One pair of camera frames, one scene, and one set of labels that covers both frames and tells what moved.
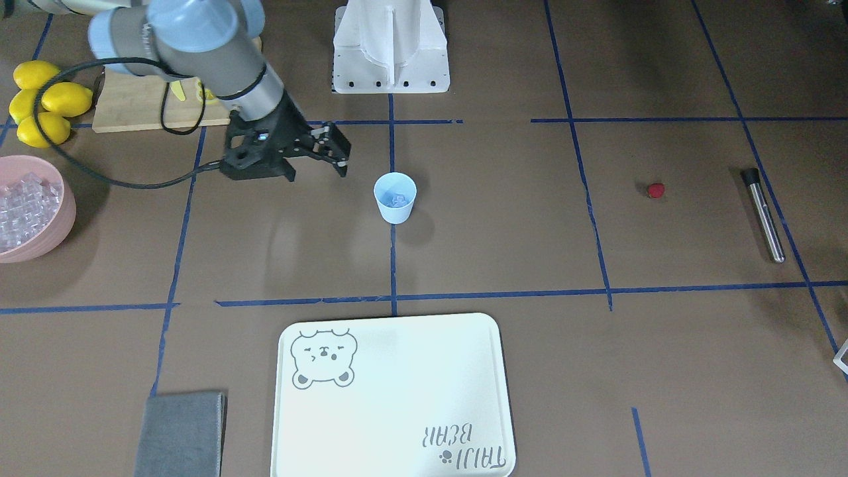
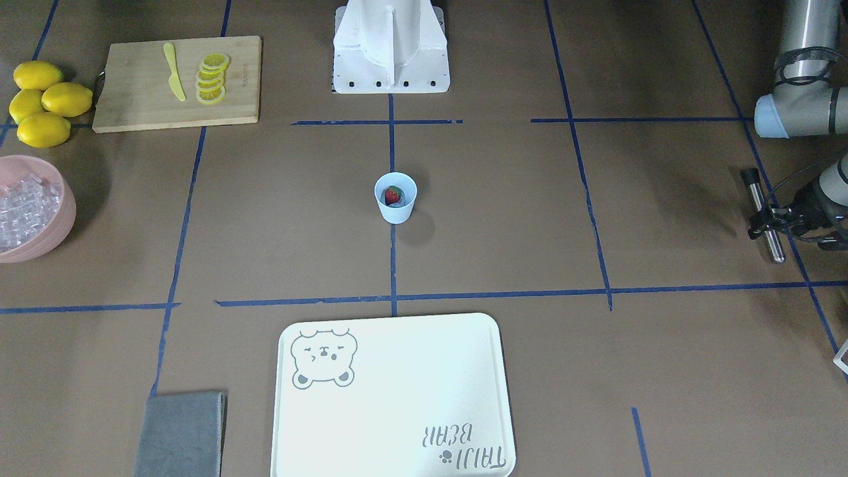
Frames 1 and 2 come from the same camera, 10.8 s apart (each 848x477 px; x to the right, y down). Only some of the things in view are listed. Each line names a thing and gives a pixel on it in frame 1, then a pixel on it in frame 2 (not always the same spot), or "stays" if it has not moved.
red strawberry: x=656 y=190 -> x=392 y=195
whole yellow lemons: x=56 y=128 stays
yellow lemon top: x=34 y=74 stays
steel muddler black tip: x=752 y=177 stays
